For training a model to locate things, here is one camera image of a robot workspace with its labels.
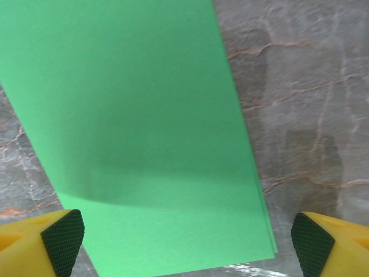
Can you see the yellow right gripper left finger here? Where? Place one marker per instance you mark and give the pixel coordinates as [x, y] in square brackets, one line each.
[29, 248]

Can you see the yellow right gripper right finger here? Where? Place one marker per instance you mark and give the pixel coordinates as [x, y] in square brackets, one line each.
[340, 248]

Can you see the green paper sheet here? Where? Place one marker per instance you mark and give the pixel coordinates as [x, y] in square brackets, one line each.
[144, 115]

